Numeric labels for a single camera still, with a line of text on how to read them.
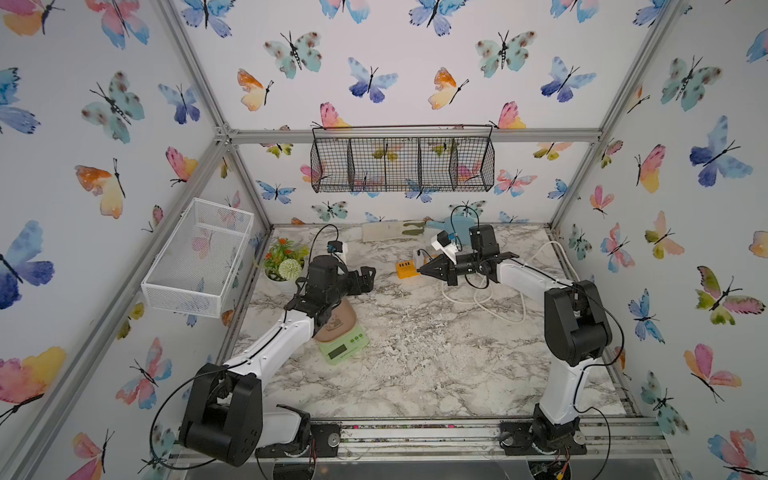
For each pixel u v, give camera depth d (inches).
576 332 20.2
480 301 38.7
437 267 32.4
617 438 29.8
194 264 33.4
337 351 34.1
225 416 16.0
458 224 46.1
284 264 34.9
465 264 31.6
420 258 39.9
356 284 29.7
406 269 41.4
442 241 30.7
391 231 46.5
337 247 29.0
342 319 35.8
